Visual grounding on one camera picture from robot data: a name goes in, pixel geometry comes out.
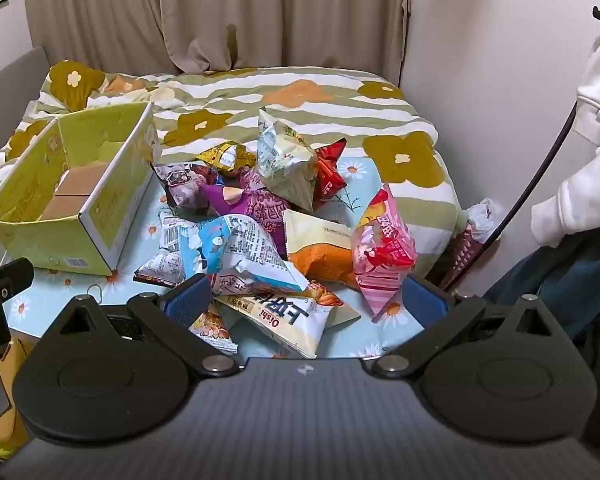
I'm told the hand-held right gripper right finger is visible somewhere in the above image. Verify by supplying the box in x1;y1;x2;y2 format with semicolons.
371;276;556;377

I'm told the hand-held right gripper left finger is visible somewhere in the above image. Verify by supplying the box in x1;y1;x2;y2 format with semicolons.
55;274;240;376

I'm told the yellow-green cardboard box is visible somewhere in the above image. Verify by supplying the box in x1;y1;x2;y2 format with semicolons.
0;101;163;276

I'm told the white blue cheese snack bag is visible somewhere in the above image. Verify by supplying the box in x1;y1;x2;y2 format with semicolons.
214;282;362;359

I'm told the cream orange snack bag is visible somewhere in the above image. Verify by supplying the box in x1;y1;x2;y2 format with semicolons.
282;208;367;292

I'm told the orange nut snack bag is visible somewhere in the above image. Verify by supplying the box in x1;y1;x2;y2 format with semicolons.
187;300;239;356

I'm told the white barcode snack bag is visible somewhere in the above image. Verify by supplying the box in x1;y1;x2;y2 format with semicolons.
133;212;191;289

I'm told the pink snack bag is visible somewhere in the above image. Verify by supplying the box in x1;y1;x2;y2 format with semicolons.
351;183;417;324

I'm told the light blue daisy blanket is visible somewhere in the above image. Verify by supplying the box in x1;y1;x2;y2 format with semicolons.
2;152;462;361

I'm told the pink bin with plastic bag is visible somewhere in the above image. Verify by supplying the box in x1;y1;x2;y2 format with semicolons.
439;198;502;288

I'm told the purple snack bag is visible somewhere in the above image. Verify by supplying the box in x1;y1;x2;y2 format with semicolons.
200;170;301;257

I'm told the white cartoon print snack bag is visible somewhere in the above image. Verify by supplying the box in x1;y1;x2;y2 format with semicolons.
152;162;222;212

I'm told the small yellow snack bag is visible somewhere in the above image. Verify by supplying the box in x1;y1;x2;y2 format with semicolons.
196;141;257;177

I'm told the red snack bag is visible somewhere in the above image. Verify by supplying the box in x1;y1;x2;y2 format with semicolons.
311;141;349;202

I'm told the pale green white snack bag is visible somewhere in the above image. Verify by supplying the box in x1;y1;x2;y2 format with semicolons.
256;107;319;212

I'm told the black curved rod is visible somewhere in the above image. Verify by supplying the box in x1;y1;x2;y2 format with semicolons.
447;100;579;292

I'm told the grey headboard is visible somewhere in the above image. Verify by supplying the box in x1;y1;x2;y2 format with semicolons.
0;46;50;154

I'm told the person in white hoodie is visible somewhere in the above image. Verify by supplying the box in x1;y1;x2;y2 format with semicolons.
530;4;600;249

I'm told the green striped floral quilt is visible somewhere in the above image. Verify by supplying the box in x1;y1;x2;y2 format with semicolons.
0;59;462;241

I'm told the beige curtain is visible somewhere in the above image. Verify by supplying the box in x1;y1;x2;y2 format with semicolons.
22;0;414;87

